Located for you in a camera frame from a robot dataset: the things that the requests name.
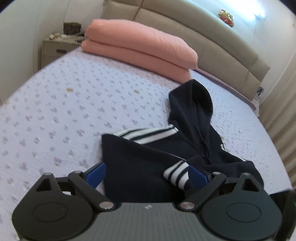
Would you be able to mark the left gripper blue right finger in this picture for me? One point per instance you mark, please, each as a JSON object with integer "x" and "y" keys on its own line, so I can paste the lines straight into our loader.
{"x": 198, "y": 178}

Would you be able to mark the brown patterned bag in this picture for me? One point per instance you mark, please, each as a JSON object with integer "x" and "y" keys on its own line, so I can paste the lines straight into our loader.
{"x": 71, "y": 28}

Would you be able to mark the upper pink folded quilt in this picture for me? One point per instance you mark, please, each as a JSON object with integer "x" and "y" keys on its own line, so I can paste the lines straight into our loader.
{"x": 138, "y": 37}

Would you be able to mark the floral quilted bed cover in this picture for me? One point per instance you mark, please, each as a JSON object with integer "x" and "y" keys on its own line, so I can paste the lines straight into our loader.
{"x": 54, "y": 123}

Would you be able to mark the pink folded quilt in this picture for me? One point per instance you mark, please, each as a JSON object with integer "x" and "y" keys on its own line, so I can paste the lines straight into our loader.
{"x": 138, "y": 37}
{"x": 141, "y": 60}

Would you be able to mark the navy striped zip hoodie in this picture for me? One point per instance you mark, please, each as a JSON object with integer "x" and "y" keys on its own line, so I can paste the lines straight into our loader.
{"x": 151, "y": 164}

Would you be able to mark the red plush toy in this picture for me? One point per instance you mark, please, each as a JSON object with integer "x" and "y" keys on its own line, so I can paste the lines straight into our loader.
{"x": 226, "y": 17}

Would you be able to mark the white paper bag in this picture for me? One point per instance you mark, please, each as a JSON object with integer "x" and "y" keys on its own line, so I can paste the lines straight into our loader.
{"x": 256, "y": 99}

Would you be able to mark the lower pink folded quilt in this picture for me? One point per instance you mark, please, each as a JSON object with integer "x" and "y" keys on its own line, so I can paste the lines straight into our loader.
{"x": 141, "y": 60}

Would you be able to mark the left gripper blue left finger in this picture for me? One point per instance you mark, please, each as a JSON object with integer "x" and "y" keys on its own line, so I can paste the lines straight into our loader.
{"x": 95, "y": 175}

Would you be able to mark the beige padded headboard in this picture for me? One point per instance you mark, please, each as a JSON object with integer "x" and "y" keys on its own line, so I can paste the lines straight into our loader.
{"x": 222, "y": 52}

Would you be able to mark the beige bedside table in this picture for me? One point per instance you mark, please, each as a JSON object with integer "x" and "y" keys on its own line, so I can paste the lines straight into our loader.
{"x": 53, "y": 49}

